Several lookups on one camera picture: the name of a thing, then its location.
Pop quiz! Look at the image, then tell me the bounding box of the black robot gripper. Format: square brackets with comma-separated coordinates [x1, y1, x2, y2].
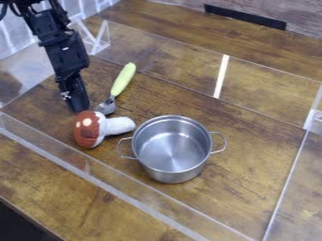
[15, 0, 90, 112]

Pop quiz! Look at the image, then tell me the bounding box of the green handled metal spoon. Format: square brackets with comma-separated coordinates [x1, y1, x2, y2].
[95, 62, 137, 115]

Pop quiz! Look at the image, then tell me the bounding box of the plush brown white mushroom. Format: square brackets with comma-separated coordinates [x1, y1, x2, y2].
[74, 110, 137, 149]

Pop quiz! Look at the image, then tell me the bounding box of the stainless steel pot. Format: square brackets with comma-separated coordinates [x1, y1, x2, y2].
[118, 115, 226, 184]

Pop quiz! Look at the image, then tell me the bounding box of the black strip on table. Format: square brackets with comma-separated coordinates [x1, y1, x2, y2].
[205, 4, 288, 30]

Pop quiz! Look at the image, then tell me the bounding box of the clear acrylic front barrier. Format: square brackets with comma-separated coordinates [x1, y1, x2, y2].
[0, 111, 256, 241]

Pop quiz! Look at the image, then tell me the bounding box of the clear acrylic barrier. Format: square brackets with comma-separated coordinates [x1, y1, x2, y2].
[264, 85, 322, 241]
[0, 111, 256, 241]

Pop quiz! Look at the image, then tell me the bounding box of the clear acrylic right barrier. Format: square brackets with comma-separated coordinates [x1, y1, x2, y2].
[264, 85, 322, 241]

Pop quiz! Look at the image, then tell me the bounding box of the clear acrylic bracket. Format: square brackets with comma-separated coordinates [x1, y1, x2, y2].
[71, 19, 111, 56]

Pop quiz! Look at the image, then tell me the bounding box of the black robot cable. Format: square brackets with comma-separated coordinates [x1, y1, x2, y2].
[0, 0, 27, 22]

